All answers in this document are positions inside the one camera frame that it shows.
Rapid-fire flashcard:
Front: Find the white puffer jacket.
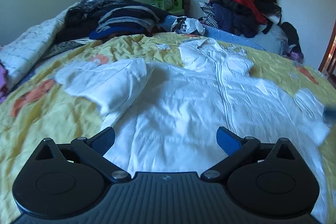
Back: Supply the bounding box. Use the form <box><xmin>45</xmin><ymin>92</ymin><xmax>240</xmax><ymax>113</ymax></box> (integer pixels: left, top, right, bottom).
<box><xmin>54</xmin><ymin>38</ymin><xmax>331</xmax><ymax>177</ymax></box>

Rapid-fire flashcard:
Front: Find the purple garment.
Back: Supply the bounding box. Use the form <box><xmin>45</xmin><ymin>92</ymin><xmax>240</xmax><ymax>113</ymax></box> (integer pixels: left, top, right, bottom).
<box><xmin>0</xmin><ymin>63</ymin><xmax>8</xmax><ymax>103</ymax></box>

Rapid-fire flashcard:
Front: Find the dark blue clothes stack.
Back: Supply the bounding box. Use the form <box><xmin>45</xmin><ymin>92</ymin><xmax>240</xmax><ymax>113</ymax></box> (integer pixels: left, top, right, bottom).
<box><xmin>199</xmin><ymin>0</ymin><xmax>265</xmax><ymax>38</ymax></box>

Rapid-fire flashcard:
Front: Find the blue bed sheet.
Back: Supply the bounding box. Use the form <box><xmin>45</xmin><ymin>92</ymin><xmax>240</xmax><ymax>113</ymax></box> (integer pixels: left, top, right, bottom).
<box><xmin>160</xmin><ymin>15</ymin><xmax>265</xmax><ymax>51</ymax></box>

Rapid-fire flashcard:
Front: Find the dark striped clothes pile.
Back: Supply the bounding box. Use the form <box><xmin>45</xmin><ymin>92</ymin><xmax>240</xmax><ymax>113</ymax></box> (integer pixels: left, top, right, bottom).
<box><xmin>54</xmin><ymin>0</ymin><xmax>170</xmax><ymax>44</ymax></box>

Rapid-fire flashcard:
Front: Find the green plastic chair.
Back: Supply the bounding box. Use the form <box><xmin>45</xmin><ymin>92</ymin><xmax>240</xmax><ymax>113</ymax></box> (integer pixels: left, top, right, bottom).
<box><xmin>143</xmin><ymin>0</ymin><xmax>185</xmax><ymax>16</ymax></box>

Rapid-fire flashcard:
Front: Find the black bag by wall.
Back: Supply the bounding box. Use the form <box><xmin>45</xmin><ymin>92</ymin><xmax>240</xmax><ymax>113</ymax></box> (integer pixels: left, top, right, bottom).
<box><xmin>281</xmin><ymin>22</ymin><xmax>304</xmax><ymax>64</ymax></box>

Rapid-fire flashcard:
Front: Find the yellow cartoon bedspread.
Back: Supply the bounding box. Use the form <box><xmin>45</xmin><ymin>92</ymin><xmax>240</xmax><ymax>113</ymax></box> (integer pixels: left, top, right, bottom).
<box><xmin>1</xmin><ymin>33</ymin><xmax>335</xmax><ymax>223</ymax></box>

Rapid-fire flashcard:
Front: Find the white quilted blanket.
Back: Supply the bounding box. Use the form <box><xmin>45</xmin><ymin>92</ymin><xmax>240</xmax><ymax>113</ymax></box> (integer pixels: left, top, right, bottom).
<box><xmin>1</xmin><ymin>4</ymin><xmax>76</xmax><ymax>90</ymax></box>

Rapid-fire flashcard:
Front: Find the black white plastic bag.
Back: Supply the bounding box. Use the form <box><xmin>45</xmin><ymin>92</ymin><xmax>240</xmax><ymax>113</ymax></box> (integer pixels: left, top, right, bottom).
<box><xmin>171</xmin><ymin>16</ymin><xmax>206</xmax><ymax>36</ymax></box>

